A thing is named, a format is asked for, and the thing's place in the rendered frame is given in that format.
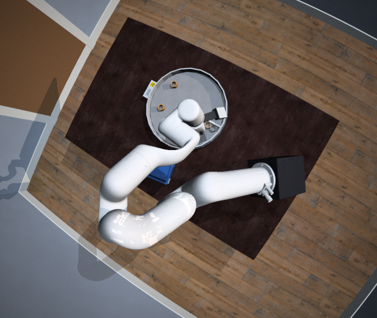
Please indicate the blue tray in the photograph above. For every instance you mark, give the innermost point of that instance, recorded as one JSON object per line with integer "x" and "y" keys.
{"x": 162, "y": 174}

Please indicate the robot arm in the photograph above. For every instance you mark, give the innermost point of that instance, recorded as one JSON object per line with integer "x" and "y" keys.
{"x": 117, "y": 225}

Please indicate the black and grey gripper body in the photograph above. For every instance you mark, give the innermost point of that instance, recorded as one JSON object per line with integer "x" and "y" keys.
{"x": 199, "y": 128}

